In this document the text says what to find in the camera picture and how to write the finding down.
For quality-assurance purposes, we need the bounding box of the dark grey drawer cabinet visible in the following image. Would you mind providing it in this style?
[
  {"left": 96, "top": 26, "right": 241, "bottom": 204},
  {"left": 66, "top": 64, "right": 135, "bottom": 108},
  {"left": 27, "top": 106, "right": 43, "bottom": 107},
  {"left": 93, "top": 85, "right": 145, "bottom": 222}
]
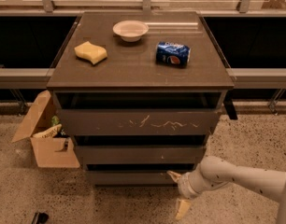
[{"left": 47, "top": 12, "right": 234, "bottom": 174}]

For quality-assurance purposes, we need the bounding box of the yellow sponge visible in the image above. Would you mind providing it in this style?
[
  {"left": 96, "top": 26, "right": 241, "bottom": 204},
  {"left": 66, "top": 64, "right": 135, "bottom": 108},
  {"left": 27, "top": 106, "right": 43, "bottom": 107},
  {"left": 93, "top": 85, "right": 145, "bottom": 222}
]
[{"left": 74, "top": 41, "right": 107, "bottom": 65}]

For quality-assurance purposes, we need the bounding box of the grey bottom drawer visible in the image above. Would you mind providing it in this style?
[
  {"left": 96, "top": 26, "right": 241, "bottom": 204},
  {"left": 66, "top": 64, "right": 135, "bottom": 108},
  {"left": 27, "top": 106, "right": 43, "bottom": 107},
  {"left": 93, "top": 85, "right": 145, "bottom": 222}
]
[{"left": 85, "top": 169, "right": 197, "bottom": 187}]

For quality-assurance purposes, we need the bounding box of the open cardboard box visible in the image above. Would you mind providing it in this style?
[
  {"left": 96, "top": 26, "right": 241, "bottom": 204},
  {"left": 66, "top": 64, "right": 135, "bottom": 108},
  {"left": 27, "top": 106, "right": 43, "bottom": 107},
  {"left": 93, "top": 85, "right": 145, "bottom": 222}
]
[{"left": 12, "top": 91, "right": 79, "bottom": 168}]

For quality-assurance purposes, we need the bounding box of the grey top drawer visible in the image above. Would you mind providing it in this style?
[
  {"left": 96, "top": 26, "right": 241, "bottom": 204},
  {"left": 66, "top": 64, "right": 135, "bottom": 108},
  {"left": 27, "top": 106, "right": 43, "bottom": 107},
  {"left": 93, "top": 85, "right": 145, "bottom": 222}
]
[{"left": 58, "top": 109, "right": 221, "bottom": 136}]

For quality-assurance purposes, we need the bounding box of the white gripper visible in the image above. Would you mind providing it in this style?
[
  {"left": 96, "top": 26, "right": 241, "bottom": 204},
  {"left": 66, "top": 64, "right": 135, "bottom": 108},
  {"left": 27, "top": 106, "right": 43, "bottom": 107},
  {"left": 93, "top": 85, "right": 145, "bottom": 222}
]
[{"left": 167, "top": 170, "right": 211, "bottom": 220}]

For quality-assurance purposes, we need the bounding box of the blue pepsi can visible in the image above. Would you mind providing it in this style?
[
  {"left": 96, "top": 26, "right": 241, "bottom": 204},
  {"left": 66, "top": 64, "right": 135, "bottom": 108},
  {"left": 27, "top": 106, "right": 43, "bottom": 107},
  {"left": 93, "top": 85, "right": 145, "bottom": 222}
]
[{"left": 156, "top": 41, "right": 191, "bottom": 67}]

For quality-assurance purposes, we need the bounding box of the small black floor object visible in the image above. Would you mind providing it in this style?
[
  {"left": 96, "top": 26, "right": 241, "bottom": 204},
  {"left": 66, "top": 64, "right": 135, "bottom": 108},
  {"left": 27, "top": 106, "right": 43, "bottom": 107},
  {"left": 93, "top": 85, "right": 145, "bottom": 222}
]
[{"left": 31, "top": 212, "right": 49, "bottom": 224}]

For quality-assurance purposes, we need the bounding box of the grey middle drawer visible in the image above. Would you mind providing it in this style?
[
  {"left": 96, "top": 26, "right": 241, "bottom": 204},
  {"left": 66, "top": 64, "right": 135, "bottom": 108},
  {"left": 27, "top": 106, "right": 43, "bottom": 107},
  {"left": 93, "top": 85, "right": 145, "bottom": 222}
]
[{"left": 75, "top": 146, "right": 206, "bottom": 164}]

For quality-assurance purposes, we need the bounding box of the white ceramic bowl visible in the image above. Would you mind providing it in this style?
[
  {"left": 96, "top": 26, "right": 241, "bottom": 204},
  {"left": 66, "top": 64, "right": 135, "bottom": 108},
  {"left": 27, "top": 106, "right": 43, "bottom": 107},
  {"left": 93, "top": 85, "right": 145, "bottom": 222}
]
[{"left": 113, "top": 21, "right": 149, "bottom": 42}]

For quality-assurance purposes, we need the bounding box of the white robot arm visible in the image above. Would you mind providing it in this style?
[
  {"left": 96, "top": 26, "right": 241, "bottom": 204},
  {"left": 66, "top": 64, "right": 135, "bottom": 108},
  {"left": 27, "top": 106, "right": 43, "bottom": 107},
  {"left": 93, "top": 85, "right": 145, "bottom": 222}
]
[{"left": 167, "top": 156, "right": 286, "bottom": 224}]

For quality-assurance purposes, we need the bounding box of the grey drawer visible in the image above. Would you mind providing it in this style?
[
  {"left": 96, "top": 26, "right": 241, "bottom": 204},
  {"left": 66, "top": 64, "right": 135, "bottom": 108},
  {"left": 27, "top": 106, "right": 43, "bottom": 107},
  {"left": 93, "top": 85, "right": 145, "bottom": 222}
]
[
  {"left": 58, "top": 109, "right": 221, "bottom": 136},
  {"left": 85, "top": 169, "right": 197, "bottom": 187},
  {"left": 75, "top": 146, "right": 206, "bottom": 164}
]

